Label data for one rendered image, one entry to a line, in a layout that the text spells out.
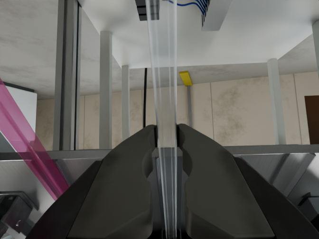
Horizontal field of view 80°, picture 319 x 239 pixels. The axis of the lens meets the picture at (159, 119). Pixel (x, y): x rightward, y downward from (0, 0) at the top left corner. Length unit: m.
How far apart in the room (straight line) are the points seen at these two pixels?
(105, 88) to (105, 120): 0.09
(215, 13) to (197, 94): 2.79
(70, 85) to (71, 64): 0.05
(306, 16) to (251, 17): 0.16
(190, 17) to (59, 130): 0.45
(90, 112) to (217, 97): 2.36
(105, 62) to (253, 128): 2.85
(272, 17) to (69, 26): 0.55
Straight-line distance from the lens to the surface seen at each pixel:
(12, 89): 3.72
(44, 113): 4.65
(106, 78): 0.60
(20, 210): 0.27
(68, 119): 0.46
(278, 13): 0.69
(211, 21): 0.56
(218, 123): 3.20
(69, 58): 0.50
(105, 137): 0.57
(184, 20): 0.62
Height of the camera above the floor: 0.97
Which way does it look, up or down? 7 degrees down
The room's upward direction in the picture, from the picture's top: 178 degrees clockwise
